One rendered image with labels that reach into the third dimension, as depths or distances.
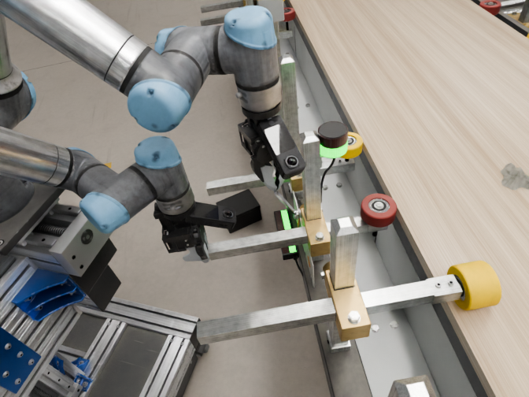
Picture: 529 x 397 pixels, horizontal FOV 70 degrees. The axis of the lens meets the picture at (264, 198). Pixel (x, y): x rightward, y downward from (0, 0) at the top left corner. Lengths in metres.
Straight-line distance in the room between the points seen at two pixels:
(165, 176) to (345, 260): 0.35
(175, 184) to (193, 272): 1.27
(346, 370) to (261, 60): 0.66
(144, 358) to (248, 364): 0.42
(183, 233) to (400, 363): 0.60
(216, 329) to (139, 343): 0.95
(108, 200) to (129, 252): 1.51
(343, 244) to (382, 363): 0.49
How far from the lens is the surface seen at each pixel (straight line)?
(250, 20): 0.60
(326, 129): 0.78
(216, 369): 1.72
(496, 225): 0.94
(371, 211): 0.90
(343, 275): 0.66
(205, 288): 1.90
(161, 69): 0.55
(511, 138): 1.19
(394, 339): 1.06
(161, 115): 0.53
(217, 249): 0.91
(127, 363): 1.61
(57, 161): 0.74
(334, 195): 1.32
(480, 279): 0.75
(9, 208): 0.95
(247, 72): 0.63
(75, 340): 1.76
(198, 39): 0.64
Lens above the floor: 1.57
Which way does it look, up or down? 46 degrees down
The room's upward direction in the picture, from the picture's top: 10 degrees counter-clockwise
